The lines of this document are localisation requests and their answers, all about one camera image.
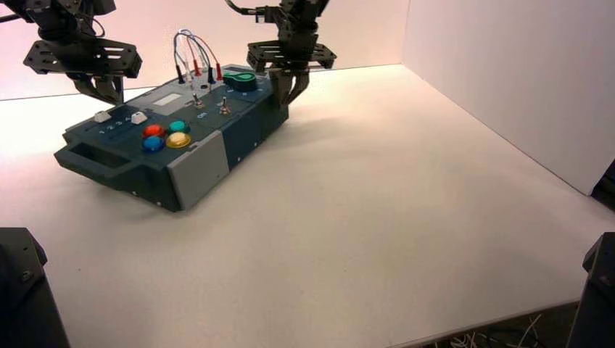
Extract white jumper cable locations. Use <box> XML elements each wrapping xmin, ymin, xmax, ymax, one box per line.
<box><xmin>178</xmin><ymin>29</ymin><xmax>208</xmax><ymax>97</ymax></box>

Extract white loose wire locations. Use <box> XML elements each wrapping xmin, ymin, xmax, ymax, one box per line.
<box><xmin>516</xmin><ymin>314</ymin><xmax>544</xmax><ymax>348</ymax></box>

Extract jumper wires with plugs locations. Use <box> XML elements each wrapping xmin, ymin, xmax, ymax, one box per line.
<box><xmin>173</xmin><ymin>29</ymin><xmax>217</xmax><ymax>86</ymax></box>

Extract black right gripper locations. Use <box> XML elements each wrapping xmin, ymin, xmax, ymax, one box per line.
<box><xmin>246</xmin><ymin>21</ymin><xmax>337</xmax><ymax>107</ymax></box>

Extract dark teal and grey control box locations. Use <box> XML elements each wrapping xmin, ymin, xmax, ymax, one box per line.
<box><xmin>54</xmin><ymin>63</ymin><xmax>290</xmax><ymax>212</ymax></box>

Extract black arm base block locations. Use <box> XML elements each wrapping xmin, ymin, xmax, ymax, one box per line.
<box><xmin>566</xmin><ymin>232</ymin><xmax>615</xmax><ymax>348</ymax></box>
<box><xmin>0</xmin><ymin>227</ymin><xmax>72</xmax><ymax>348</ymax></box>

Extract black jumper cable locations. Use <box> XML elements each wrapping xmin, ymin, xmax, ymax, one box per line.
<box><xmin>176</xmin><ymin>33</ymin><xmax>215</xmax><ymax>93</ymax></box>

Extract yellow round push button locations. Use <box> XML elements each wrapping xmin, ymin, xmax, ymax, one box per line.
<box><xmin>165</xmin><ymin>132</ymin><xmax>192</xmax><ymax>149</ymax></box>

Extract dark rotary knob green pointer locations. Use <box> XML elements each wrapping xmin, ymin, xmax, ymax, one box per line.
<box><xmin>223</xmin><ymin>70</ymin><xmax>258</xmax><ymax>93</ymax></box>

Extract red jumper cable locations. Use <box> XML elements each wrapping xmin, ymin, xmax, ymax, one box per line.
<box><xmin>184</xmin><ymin>34</ymin><xmax>223</xmax><ymax>82</ymax></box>

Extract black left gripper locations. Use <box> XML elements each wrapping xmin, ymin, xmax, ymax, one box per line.
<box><xmin>22</xmin><ymin>21</ymin><xmax>143</xmax><ymax>107</ymax></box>

